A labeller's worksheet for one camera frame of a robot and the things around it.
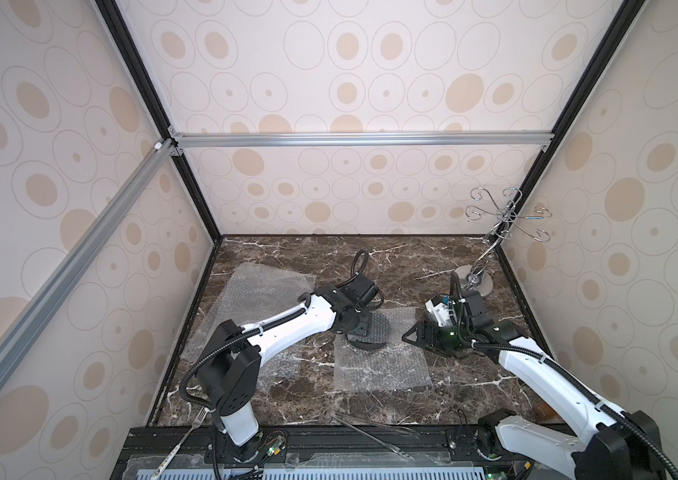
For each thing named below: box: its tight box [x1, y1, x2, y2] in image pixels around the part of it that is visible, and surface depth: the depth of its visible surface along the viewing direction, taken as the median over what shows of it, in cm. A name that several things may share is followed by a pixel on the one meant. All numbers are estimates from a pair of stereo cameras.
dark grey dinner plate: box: [346, 312, 390, 350], surface depth 94 cm
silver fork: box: [151, 406, 210, 480], surface depth 73 cm
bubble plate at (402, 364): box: [334, 307, 433, 392], surface depth 87 cm
